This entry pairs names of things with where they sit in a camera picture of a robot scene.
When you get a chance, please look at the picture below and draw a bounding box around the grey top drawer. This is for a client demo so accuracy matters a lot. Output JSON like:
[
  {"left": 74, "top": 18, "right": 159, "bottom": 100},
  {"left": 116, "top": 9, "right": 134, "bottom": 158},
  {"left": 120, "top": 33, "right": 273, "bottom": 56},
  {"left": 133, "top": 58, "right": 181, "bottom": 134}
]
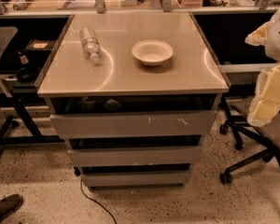
[{"left": 50, "top": 94, "right": 218, "bottom": 139}]

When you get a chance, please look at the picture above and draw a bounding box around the clear plastic water bottle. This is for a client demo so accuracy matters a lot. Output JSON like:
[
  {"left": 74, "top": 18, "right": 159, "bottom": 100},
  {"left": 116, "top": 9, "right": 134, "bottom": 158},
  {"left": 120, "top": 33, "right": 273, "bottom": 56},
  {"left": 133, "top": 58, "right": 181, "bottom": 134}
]
[{"left": 79, "top": 27, "right": 101, "bottom": 63}]

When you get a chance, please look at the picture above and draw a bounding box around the grey middle drawer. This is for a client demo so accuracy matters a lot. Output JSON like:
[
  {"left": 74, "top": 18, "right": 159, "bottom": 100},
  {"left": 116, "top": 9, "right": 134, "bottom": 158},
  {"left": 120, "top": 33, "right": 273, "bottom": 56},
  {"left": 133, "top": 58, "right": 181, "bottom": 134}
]
[{"left": 68, "top": 136, "right": 202, "bottom": 167}]

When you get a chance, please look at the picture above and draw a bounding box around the grey drawer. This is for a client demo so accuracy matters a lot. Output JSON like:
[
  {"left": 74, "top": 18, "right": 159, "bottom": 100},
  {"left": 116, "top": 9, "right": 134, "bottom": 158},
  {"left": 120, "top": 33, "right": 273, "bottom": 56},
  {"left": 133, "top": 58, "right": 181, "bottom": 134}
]
[
  {"left": 81, "top": 163, "right": 190, "bottom": 188},
  {"left": 68, "top": 136, "right": 202, "bottom": 167},
  {"left": 50, "top": 94, "right": 218, "bottom": 139}
]

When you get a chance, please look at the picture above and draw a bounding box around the black box with label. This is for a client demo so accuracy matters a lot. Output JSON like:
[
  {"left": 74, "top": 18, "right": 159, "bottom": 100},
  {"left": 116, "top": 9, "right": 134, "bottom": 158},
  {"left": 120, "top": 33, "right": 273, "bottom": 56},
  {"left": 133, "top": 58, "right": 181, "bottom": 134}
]
[{"left": 25, "top": 39, "right": 55, "bottom": 51}]

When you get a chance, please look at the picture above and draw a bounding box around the dark shoe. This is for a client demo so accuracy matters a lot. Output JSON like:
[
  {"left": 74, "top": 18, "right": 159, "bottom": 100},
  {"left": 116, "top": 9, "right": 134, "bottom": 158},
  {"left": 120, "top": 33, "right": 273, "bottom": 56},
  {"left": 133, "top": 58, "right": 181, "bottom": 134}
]
[{"left": 0, "top": 194, "right": 22, "bottom": 221}]

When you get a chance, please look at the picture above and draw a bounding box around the grey bottom drawer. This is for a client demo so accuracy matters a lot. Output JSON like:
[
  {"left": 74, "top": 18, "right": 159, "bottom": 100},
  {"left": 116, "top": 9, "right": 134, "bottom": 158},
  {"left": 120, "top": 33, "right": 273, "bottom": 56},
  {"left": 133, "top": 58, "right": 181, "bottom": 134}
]
[{"left": 81, "top": 163, "right": 190, "bottom": 188}]

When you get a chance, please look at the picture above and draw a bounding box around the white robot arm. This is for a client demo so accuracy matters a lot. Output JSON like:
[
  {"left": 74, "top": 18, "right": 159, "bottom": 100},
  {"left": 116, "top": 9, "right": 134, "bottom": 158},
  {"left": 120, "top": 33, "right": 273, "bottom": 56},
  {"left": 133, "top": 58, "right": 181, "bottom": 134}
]
[{"left": 245, "top": 8, "right": 280, "bottom": 127}]

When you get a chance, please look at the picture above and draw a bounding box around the black office chair right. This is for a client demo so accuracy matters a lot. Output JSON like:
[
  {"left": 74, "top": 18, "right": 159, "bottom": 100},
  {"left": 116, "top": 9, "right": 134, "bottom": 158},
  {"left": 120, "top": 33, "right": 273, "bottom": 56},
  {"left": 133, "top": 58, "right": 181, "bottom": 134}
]
[{"left": 219, "top": 97, "right": 280, "bottom": 184}]

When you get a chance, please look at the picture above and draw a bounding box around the black round object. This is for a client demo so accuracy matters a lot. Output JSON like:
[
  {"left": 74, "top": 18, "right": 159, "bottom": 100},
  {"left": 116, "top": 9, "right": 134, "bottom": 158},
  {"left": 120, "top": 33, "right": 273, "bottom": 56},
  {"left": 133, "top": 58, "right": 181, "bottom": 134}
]
[{"left": 16, "top": 67, "right": 37, "bottom": 82}]

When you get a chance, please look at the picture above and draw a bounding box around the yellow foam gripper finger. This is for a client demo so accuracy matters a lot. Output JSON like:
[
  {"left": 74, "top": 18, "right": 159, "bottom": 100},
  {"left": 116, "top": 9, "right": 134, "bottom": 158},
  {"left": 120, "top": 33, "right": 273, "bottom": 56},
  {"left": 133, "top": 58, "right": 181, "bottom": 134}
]
[
  {"left": 245, "top": 22, "right": 269, "bottom": 47},
  {"left": 247, "top": 63, "right": 280, "bottom": 127}
]

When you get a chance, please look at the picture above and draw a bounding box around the grey drawer cabinet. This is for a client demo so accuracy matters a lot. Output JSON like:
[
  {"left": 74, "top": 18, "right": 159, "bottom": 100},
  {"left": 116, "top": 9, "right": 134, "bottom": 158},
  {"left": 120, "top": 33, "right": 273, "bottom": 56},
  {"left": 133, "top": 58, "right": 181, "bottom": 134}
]
[{"left": 34, "top": 11, "right": 231, "bottom": 192}]

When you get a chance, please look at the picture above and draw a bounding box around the white bowl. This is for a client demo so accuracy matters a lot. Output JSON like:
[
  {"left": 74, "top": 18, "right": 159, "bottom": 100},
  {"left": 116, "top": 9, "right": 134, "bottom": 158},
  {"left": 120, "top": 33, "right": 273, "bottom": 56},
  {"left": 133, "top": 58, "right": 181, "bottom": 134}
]
[{"left": 132, "top": 40, "right": 174, "bottom": 67}]

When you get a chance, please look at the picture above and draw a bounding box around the black floor cable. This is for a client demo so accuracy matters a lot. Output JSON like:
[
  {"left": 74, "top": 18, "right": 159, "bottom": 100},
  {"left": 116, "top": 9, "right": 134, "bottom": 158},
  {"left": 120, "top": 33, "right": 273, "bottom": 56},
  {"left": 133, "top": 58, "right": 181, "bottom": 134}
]
[{"left": 79, "top": 179, "right": 119, "bottom": 224}]

